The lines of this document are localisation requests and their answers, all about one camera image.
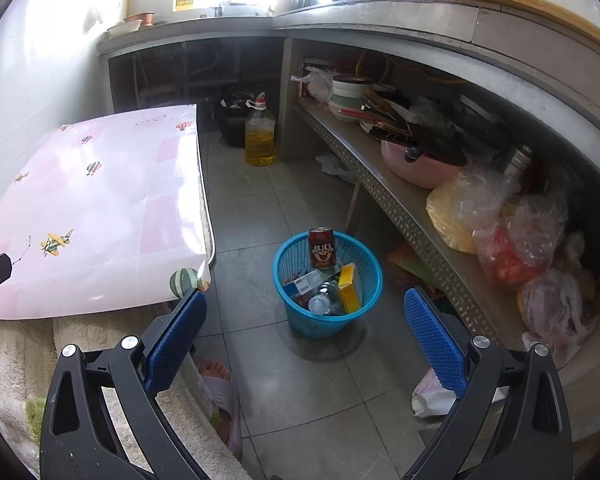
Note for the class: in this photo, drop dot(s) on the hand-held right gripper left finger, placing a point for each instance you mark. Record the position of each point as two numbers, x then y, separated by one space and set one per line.
175 340

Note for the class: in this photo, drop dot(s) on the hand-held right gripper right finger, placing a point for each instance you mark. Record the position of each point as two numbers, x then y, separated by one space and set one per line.
435 340

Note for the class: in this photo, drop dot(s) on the blue plastic basket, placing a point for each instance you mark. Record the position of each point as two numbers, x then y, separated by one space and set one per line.
305 322

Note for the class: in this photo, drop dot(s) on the person's foot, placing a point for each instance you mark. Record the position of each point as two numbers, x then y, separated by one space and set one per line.
214 367

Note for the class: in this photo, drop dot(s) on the white plastic bag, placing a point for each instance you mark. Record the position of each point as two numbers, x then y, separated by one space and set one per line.
430 396

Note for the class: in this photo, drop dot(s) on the cream fluffy rug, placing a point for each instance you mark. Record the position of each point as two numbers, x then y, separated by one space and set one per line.
25 360

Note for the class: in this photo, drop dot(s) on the orange green packet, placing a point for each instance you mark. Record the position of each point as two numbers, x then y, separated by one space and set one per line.
410 265

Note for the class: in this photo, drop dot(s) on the pink slipper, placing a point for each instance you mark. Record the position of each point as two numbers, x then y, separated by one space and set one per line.
225 410

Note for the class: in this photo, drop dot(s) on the yellow box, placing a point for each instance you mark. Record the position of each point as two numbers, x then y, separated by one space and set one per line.
351 290

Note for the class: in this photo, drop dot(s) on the metal-edged table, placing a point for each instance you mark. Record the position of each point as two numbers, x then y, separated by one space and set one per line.
211 240

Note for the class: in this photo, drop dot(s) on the clear bag with red contents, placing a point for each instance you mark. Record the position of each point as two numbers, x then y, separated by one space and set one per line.
510 255

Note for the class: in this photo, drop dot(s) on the clear water bottle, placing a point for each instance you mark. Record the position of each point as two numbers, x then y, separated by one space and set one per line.
327 300

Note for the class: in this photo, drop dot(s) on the clear bag with yellow contents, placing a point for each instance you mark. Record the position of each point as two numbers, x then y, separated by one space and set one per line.
450 220

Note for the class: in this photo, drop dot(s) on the pink plastic bag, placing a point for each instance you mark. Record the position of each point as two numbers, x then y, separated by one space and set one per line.
555 310

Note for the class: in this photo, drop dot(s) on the pink printed tablecloth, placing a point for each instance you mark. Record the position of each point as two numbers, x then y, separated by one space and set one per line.
110 200

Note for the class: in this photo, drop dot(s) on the blue white box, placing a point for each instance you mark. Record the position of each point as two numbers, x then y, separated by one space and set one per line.
305 285

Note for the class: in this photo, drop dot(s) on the red can with face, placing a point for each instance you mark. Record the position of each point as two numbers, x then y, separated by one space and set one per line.
322 250

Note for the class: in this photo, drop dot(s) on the pink basin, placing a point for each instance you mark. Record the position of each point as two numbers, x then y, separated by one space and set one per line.
415 170

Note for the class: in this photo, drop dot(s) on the perforated metal shelf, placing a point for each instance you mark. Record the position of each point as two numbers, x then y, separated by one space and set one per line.
370 175

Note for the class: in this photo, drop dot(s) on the glass bottle with metal cap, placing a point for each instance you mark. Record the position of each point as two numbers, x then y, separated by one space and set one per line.
517 160

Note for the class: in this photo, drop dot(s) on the crumpled white paper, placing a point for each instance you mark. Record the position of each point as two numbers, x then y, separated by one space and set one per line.
335 166

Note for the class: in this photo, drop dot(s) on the dark kitchenware pile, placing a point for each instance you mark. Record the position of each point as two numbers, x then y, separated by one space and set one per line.
420 125

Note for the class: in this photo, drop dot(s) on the cooking oil bottle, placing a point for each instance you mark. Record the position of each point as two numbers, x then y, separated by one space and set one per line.
260 140

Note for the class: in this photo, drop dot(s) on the plain white bowl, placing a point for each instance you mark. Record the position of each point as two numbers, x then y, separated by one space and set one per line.
345 114

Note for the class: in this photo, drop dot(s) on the white green bowl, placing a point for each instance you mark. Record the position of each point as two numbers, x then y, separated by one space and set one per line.
347 100

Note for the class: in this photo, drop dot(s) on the white plate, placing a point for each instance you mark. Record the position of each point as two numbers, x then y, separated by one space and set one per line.
122 27

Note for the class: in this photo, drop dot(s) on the thin white shelf bag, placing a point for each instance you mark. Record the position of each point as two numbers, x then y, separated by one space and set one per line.
317 85

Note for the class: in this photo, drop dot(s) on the copper bowl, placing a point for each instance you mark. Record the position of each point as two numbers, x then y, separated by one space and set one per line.
141 17

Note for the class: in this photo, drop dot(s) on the small yellow pack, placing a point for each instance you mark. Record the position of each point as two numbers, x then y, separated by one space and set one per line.
185 2

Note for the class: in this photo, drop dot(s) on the concrete counter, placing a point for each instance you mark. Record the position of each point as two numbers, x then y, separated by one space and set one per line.
380 15

